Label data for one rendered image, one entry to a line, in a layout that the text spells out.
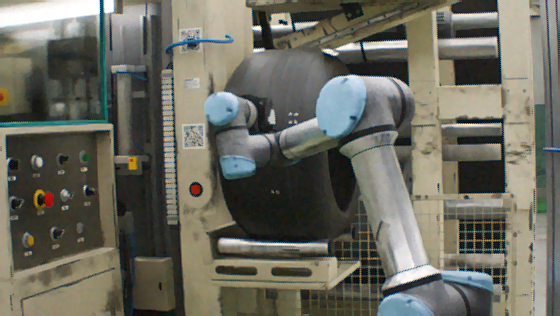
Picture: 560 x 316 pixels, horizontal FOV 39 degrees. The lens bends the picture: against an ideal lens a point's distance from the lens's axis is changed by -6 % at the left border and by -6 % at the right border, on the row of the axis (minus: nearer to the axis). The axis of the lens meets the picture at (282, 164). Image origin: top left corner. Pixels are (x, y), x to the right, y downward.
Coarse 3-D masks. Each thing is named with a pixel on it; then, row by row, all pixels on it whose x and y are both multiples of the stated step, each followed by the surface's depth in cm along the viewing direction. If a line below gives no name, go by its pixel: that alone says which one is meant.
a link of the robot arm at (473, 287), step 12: (444, 276) 154; (456, 276) 152; (468, 276) 152; (480, 276) 152; (456, 288) 151; (468, 288) 152; (480, 288) 152; (492, 288) 155; (468, 300) 150; (480, 300) 152; (492, 300) 155; (468, 312) 149; (480, 312) 151; (492, 312) 155
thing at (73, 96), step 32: (0, 0) 191; (32, 0) 204; (64, 0) 218; (96, 0) 234; (0, 32) 191; (32, 32) 204; (64, 32) 218; (96, 32) 235; (0, 64) 191; (32, 64) 204; (64, 64) 218; (96, 64) 235; (0, 96) 191; (32, 96) 204; (64, 96) 218; (96, 96) 235
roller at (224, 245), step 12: (228, 240) 237; (240, 240) 236; (252, 240) 235; (264, 240) 234; (276, 240) 233; (288, 240) 232; (300, 240) 231; (312, 240) 229; (324, 240) 228; (228, 252) 237; (240, 252) 236; (252, 252) 235; (264, 252) 233; (276, 252) 232; (288, 252) 231; (300, 252) 230; (312, 252) 229; (324, 252) 228
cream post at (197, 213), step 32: (192, 0) 244; (224, 0) 253; (224, 32) 253; (192, 64) 245; (224, 64) 253; (192, 96) 246; (192, 160) 247; (192, 224) 248; (192, 256) 249; (192, 288) 250; (224, 288) 250
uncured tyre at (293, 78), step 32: (256, 64) 230; (288, 64) 226; (320, 64) 227; (288, 96) 218; (320, 160) 218; (224, 192) 228; (256, 192) 221; (288, 192) 218; (320, 192) 220; (352, 192) 254; (256, 224) 229; (288, 224) 226; (320, 224) 226
